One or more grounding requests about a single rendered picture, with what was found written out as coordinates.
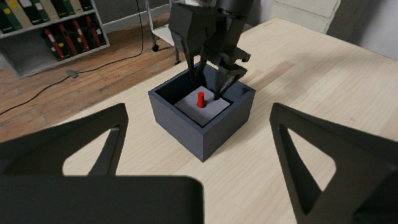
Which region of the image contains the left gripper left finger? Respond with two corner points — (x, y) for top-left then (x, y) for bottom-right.
(0, 103), (129, 175)

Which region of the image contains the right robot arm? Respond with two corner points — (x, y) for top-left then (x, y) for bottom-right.
(168, 0), (255, 52)

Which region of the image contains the red cylindrical peg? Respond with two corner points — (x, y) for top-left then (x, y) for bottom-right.
(198, 92), (204, 108)

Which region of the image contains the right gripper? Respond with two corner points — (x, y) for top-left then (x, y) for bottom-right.
(184, 15), (252, 101)

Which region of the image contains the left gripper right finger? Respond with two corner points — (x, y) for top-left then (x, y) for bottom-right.
(269, 102), (398, 224)

